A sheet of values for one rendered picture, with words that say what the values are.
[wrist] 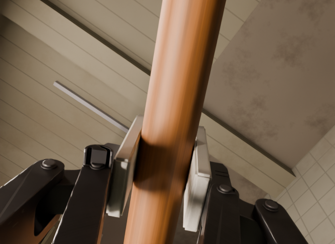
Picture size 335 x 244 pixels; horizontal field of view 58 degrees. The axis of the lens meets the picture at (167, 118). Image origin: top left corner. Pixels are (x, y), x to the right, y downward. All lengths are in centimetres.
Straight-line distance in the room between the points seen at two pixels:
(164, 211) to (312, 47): 292
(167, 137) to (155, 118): 1
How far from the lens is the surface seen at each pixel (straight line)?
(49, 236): 216
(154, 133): 15
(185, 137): 15
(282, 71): 301
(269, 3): 292
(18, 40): 333
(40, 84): 331
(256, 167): 311
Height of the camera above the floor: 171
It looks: 7 degrees down
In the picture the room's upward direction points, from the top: 56 degrees counter-clockwise
